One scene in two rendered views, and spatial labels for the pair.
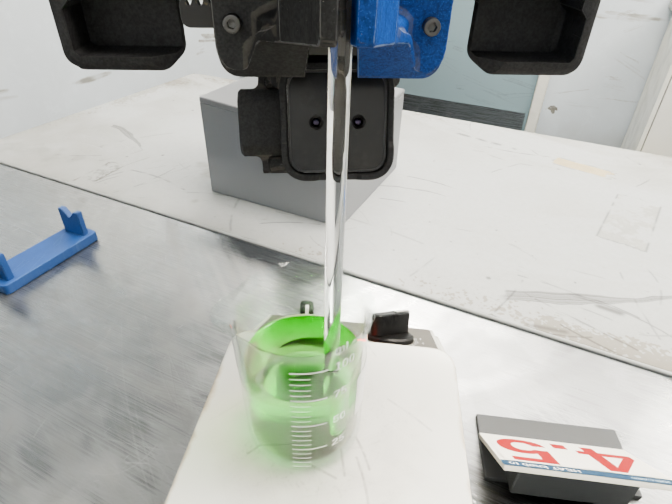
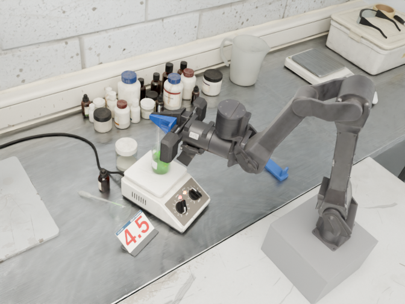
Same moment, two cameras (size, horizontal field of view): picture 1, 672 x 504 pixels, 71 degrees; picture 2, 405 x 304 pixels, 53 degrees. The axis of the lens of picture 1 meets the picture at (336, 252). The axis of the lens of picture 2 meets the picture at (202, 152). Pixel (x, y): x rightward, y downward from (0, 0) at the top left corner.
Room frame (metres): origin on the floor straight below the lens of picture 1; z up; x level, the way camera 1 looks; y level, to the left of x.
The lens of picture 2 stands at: (0.49, -0.62, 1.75)
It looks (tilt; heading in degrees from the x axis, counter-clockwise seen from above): 43 degrees down; 112
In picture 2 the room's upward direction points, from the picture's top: 9 degrees clockwise
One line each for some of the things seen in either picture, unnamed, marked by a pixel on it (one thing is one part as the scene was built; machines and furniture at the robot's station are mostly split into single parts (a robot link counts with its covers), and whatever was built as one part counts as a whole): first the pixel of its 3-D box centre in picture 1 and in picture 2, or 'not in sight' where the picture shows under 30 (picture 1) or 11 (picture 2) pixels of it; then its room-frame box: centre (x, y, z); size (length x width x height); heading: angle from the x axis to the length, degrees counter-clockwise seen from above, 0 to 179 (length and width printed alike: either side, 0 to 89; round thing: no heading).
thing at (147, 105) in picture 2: not in sight; (147, 108); (-0.08, 0.27, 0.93); 0.05 x 0.05 x 0.05
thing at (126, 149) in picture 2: not in sight; (126, 155); (0.00, 0.04, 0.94); 0.06 x 0.06 x 0.08
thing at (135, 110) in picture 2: not in sight; (135, 110); (-0.09, 0.22, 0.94); 0.03 x 0.03 x 0.08
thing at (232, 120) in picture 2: not in sight; (240, 136); (0.31, 0.01, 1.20); 0.11 x 0.08 x 0.12; 4
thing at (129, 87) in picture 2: not in sight; (129, 91); (-0.15, 0.26, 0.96); 0.07 x 0.07 x 0.13
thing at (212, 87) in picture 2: not in sight; (211, 82); (0.03, 0.52, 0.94); 0.07 x 0.07 x 0.07
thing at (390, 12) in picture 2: not in sight; (383, 11); (0.45, 1.33, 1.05); 0.10 x 0.10 x 0.02
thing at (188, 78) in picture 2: not in sight; (187, 83); (-0.03, 0.44, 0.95); 0.06 x 0.06 x 0.10
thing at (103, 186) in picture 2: not in sight; (103, 178); (0.00, -0.06, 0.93); 0.03 x 0.03 x 0.07
